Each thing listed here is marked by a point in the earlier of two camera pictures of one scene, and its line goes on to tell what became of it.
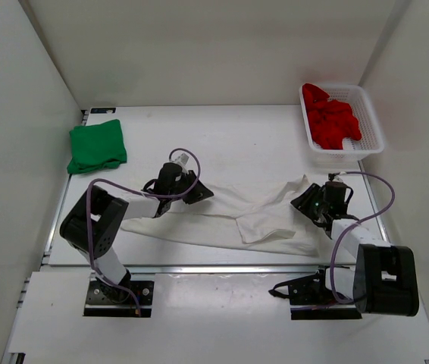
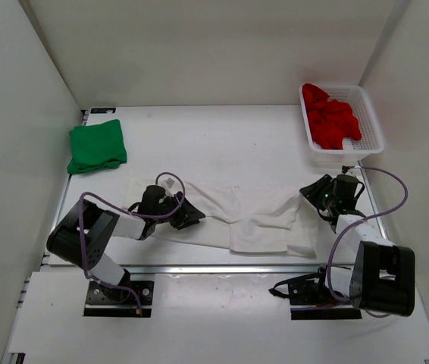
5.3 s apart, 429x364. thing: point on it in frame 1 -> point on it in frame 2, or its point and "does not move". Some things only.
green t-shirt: x=96 y=147 does not move
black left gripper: x=199 y=192 -> x=186 y=216
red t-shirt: x=332 y=121 does not move
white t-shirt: x=261 y=218 does not move
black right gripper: x=303 y=203 -> x=312 y=193
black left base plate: x=103 y=299 does not move
